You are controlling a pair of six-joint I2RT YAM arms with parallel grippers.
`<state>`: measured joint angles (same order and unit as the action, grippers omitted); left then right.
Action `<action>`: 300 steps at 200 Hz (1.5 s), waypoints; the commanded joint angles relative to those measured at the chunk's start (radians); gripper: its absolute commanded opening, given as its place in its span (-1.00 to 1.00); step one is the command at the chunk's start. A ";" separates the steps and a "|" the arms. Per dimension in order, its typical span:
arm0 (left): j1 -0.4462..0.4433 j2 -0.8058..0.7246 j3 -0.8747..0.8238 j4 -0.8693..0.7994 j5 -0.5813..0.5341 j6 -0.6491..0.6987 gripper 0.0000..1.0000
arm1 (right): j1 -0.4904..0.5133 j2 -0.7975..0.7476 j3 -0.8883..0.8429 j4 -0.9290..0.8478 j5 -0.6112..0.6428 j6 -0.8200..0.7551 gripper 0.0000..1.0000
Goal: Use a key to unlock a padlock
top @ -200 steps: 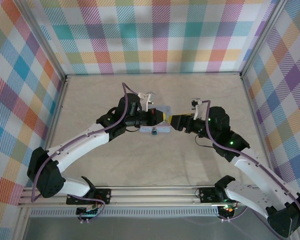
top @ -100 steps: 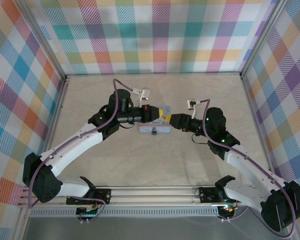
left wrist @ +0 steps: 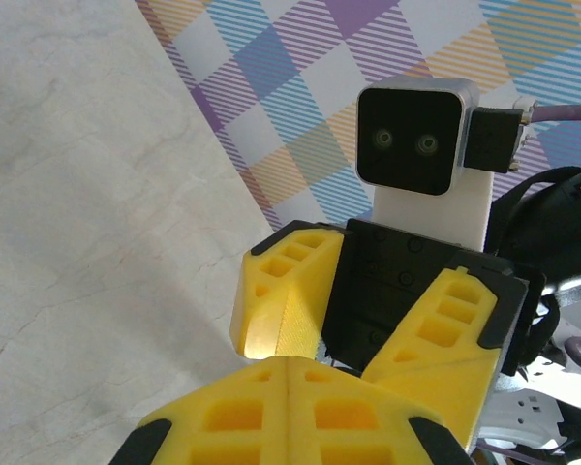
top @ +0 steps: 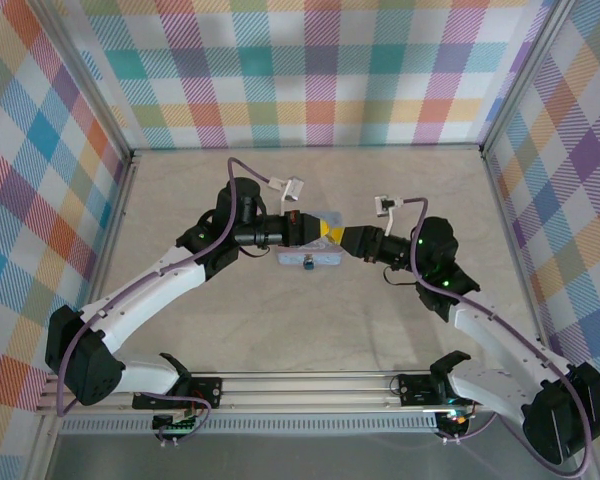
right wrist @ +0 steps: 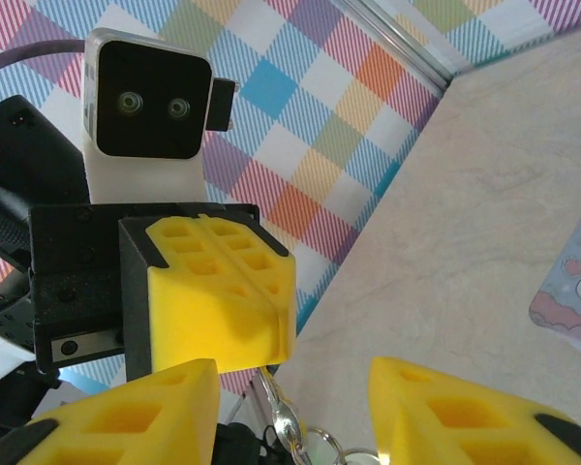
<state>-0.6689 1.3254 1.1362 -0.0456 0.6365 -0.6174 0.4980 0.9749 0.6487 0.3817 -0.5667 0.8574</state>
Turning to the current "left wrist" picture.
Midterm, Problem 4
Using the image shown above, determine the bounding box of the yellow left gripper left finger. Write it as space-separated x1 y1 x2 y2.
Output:
108 356 291 465

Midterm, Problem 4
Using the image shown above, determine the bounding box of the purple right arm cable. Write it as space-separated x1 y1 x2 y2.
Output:
522 102 581 123

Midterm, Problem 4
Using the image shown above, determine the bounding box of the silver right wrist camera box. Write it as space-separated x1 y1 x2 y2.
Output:
354 76 481 198

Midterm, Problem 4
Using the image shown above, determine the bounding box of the black camera cable connector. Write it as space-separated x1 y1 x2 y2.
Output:
461 106 528 175

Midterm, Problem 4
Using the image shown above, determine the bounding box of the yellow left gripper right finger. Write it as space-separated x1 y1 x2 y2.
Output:
288 358 474 465

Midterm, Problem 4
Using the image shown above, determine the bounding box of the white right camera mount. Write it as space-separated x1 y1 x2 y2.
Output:
371 168 496 254

